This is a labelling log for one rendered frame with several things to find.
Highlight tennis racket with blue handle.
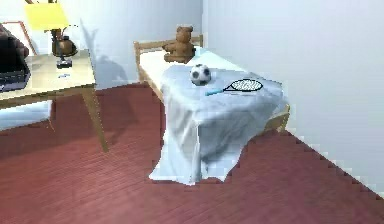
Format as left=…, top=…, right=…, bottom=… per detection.
left=205, top=78, right=264, bottom=97

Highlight wooden bed with white mattress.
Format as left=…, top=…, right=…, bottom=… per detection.
left=133, top=34, right=291, bottom=134

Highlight pale blue bed sheet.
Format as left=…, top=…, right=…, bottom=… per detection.
left=148, top=64, right=289, bottom=185

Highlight small black box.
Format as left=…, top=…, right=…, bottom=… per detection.
left=56, top=58, right=73, bottom=70

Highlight framed picture with red frame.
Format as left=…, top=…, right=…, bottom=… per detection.
left=1, top=20, right=38, bottom=57

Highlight black laptop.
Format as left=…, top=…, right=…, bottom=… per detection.
left=0, top=59, right=32, bottom=93

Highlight light wooden desk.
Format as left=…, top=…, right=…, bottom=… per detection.
left=0, top=49, right=110, bottom=154

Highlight black and white football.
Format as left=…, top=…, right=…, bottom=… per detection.
left=189, top=63, right=212, bottom=87

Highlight brown teddy bear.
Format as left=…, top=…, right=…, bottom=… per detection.
left=162, top=25, right=197, bottom=64

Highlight yellow shade table lamp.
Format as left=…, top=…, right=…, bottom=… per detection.
left=23, top=0, right=79, bottom=58

